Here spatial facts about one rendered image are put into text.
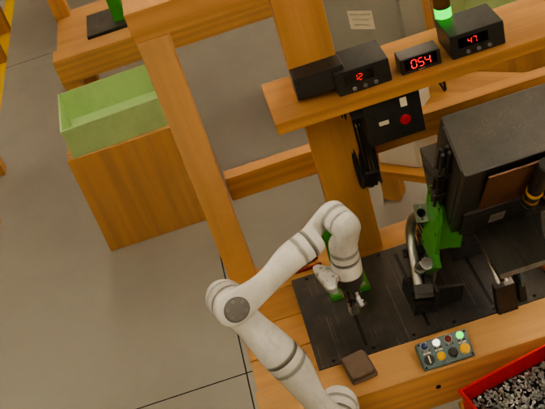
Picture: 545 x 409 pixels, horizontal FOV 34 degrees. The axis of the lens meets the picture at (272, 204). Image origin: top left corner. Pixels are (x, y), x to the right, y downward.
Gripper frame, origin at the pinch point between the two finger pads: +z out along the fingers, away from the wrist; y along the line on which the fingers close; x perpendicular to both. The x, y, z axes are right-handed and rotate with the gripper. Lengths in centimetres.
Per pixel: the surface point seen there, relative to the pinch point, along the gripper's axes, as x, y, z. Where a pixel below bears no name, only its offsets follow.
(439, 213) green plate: -38.2, 19.4, 3.6
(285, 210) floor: -51, 197, 149
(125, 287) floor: 42, 199, 154
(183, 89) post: 11, 73, -31
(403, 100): -45, 47, -17
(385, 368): -9.1, 5.3, 38.3
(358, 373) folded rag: -0.8, 6.4, 35.8
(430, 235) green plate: -37.0, 23.1, 14.7
